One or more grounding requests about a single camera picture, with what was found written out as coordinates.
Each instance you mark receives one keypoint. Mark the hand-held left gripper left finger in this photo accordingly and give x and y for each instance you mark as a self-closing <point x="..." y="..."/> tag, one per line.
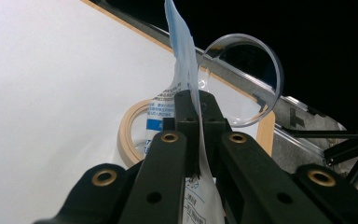
<point x="164" y="174"/>

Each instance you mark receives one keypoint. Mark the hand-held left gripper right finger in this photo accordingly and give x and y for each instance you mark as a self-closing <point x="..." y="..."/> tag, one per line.
<point x="248" y="180"/>

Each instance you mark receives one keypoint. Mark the glass jar with wooden rim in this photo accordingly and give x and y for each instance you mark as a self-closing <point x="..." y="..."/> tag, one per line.
<point x="126" y="133"/>

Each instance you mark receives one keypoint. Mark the white and blue pouch bag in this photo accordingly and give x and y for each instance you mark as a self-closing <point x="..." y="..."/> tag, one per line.
<point x="183" y="53"/>

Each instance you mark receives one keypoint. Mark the black metal stand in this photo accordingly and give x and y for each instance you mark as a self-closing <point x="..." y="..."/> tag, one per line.
<point x="348" y="146"/>

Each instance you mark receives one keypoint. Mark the white table mat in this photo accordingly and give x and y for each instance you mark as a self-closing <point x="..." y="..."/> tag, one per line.
<point x="49" y="93"/>

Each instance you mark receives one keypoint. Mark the black curtain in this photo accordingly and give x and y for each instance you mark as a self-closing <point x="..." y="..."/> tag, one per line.
<point x="323" y="46"/>

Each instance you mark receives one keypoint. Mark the aluminium floor rail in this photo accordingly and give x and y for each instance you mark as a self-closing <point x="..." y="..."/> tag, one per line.
<point x="304" y="146"/>

